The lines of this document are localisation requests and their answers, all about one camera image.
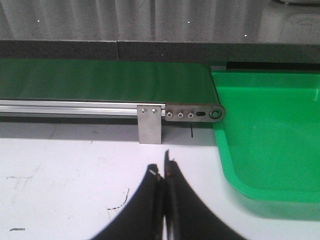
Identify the right steel support bracket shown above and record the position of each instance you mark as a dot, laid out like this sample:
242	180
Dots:
149	119

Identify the dark stone counter slab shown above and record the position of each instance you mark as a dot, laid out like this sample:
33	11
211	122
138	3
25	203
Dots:
161	30

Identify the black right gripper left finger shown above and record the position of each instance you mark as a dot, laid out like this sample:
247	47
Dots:
143	216

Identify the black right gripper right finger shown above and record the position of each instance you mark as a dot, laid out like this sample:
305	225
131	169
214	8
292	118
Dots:
186	215

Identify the green conveyor belt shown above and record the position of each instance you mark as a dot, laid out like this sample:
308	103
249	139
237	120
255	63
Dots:
102	80

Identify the green plastic bin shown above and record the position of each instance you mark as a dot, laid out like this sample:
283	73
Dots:
269	141

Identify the right dark roller end plate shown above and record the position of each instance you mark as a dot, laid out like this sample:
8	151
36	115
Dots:
191	112

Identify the aluminium conveyor side rail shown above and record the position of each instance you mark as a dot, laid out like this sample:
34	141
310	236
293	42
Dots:
77	107

